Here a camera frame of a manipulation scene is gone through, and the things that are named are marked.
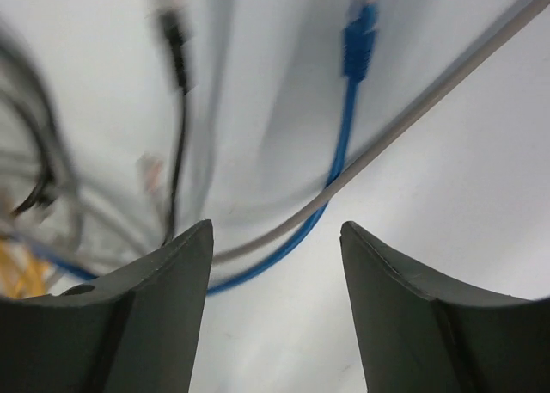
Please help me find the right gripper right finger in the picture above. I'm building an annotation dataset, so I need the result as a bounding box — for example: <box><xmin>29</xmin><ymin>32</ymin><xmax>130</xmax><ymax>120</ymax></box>
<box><xmin>340</xmin><ymin>222</ymin><xmax>549</xmax><ymax>392</ymax></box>

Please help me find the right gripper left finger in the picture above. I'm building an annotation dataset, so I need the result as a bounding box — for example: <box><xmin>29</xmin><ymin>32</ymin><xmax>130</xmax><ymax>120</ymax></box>
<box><xmin>1</xmin><ymin>220</ymin><xmax>213</xmax><ymax>392</ymax></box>

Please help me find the yellow ethernet cable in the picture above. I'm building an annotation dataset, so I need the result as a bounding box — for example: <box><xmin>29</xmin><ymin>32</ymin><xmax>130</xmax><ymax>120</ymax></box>
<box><xmin>0</xmin><ymin>242</ymin><xmax>52</xmax><ymax>299</ymax></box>

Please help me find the black ethernet cable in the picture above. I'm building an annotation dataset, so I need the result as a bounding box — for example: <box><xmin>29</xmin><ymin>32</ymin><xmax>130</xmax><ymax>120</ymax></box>
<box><xmin>150</xmin><ymin>5</ymin><xmax>199</xmax><ymax>246</ymax></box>

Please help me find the blue ethernet cable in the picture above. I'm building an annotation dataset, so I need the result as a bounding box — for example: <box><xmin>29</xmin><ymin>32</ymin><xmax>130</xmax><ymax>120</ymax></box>
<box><xmin>25</xmin><ymin>0</ymin><xmax>383</xmax><ymax>298</ymax></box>

